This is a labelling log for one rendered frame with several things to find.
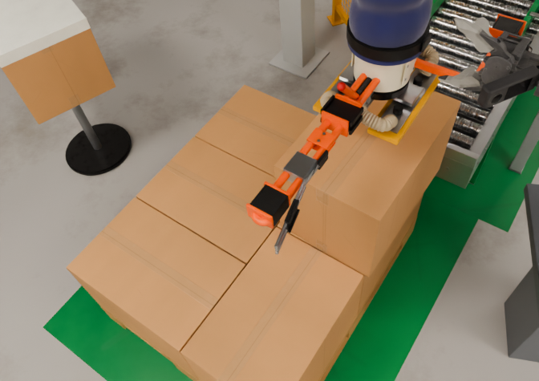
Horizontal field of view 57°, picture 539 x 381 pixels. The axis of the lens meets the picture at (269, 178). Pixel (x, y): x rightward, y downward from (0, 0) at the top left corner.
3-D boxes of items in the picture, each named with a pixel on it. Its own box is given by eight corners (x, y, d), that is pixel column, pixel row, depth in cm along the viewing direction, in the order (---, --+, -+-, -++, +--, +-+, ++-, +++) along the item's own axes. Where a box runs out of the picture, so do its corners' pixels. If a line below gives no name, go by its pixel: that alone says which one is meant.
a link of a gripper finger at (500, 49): (470, 36, 96) (498, 69, 98) (466, 42, 96) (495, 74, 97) (489, 24, 92) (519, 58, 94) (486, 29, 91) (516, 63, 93)
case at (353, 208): (356, 131, 226) (362, 62, 194) (439, 168, 210) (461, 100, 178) (280, 226, 200) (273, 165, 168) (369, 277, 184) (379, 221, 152)
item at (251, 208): (266, 192, 128) (265, 180, 124) (291, 204, 125) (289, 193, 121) (248, 216, 124) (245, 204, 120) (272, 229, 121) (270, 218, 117)
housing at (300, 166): (297, 160, 133) (296, 149, 130) (318, 171, 131) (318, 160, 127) (282, 178, 130) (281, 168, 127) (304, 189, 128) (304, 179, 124)
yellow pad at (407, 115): (415, 66, 166) (417, 54, 162) (443, 76, 162) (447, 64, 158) (366, 133, 150) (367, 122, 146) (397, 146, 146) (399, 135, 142)
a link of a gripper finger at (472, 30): (463, 6, 97) (493, 40, 99) (450, 22, 95) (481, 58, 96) (475, -3, 95) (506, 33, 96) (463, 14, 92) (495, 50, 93)
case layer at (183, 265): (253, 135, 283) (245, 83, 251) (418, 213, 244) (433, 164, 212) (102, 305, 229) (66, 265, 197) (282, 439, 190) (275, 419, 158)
